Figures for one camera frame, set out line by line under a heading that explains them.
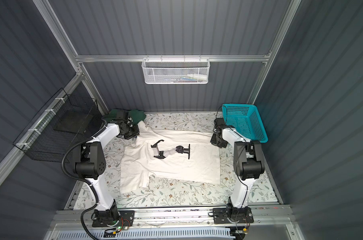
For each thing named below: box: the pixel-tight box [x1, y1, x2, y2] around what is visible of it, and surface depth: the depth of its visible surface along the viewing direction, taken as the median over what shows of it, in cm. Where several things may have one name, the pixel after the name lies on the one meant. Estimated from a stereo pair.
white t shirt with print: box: [119, 121, 221, 194], surface depth 96 cm
